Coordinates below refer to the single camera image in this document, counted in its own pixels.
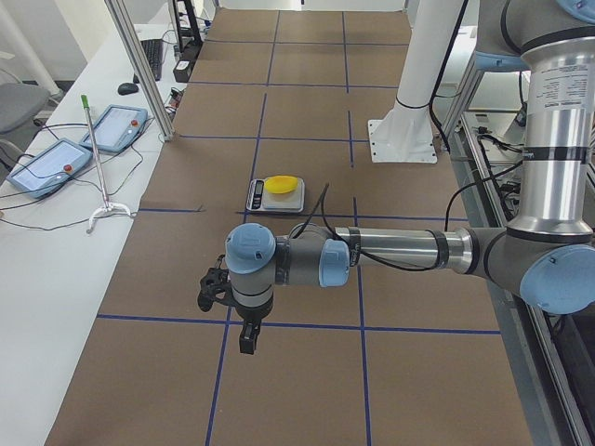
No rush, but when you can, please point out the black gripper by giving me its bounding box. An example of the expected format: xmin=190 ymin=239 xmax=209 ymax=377
xmin=235 ymin=299 xmax=273 ymax=355

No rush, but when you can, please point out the yellow mango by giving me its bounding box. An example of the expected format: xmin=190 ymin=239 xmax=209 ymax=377
xmin=264 ymin=175 xmax=299 ymax=194

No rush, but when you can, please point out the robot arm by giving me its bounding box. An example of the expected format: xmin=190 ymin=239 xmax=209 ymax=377
xmin=225 ymin=1 xmax=594 ymax=354

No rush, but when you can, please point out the silver digital kitchen scale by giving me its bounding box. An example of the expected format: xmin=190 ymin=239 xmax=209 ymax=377
xmin=245 ymin=177 xmax=305 ymax=214

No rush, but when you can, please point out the far blue teach pendant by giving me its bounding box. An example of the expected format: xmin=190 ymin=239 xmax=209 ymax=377
xmin=92 ymin=104 xmax=148 ymax=153

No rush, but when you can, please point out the blue teach pendant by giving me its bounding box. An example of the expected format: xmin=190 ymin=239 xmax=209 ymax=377
xmin=7 ymin=138 xmax=92 ymax=198
xmin=92 ymin=104 xmax=148 ymax=153

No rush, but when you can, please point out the orange usb hub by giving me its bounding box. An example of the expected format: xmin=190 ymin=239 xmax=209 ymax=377
xmin=167 ymin=87 xmax=184 ymax=109

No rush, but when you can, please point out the near blue teach pendant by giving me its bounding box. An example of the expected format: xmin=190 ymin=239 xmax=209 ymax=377
xmin=7 ymin=138 xmax=92 ymax=198

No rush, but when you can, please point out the black computer box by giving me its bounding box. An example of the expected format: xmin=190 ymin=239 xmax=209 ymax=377
xmin=172 ymin=60 xmax=193 ymax=84

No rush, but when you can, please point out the black computer mouse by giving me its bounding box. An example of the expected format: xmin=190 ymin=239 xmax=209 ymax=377
xmin=117 ymin=83 xmax=139 ymax=96

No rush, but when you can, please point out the black keyboard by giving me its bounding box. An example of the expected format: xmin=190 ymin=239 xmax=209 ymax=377
xmin=140 ymin=39 xmax=164 ymax=81

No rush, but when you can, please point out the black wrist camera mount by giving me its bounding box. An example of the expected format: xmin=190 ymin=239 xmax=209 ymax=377
xmin=197 ymin=255 xmax=234 ymax=312

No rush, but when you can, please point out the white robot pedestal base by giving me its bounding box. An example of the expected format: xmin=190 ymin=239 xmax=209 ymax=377
xmin=368 ymin=0 xmax=467 ymax=164

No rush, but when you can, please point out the black camera cable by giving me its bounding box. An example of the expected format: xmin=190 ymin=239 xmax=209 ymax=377
xmin=297 ymin=182 xmax=526 ymax=272

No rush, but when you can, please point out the aluminium frame post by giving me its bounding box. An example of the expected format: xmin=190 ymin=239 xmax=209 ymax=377
xmin=104 ymin=0 xmax=175 ymax=141

